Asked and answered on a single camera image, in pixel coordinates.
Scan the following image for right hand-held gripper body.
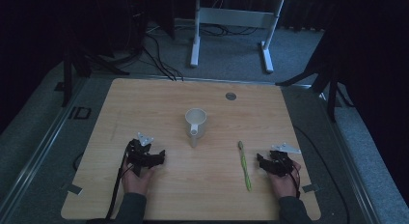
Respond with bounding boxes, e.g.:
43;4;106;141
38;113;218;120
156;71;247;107
269;142;303;178

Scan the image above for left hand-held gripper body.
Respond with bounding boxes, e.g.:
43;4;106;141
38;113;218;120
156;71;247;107
127;131;156;178

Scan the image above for person's right hand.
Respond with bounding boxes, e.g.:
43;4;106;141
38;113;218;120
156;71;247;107
267;160;303;199

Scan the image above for person's left hand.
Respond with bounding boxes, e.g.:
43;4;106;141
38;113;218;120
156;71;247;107
121;159;156;197

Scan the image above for green toothbrush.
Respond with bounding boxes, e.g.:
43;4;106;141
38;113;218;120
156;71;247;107
237;140;253;192

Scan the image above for grey tape piece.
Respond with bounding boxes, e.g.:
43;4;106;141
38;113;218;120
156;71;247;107
66;183;84;196
302;183;321;193

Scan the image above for white cup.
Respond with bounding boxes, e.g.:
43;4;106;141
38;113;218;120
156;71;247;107
184;107;208;149

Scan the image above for black floor tape marking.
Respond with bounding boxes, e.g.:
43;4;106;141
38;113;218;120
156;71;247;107
68;105;93;121

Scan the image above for black tripod stand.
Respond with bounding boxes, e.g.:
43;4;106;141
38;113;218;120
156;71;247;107
275;30;355;124
59;11;131;108

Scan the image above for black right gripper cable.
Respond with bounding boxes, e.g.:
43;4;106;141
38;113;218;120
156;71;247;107
287;159;302;200

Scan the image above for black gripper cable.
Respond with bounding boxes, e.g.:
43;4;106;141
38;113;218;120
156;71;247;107
287;159;302;200
105;143;134;220

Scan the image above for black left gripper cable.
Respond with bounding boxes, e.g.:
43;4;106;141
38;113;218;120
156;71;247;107
105;143;134;220

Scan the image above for thin black floor cable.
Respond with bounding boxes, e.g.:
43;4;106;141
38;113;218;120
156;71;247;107
293;126;352;224

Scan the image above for metal floor rail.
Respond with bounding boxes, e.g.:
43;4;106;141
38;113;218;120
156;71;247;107
317;88;384;224
0;76;89;218

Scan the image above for black floor cables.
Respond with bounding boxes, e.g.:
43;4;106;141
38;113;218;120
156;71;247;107
141;22;259;82

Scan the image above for white metal stand frame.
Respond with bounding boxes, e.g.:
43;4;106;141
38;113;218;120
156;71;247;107
189;0;286;74

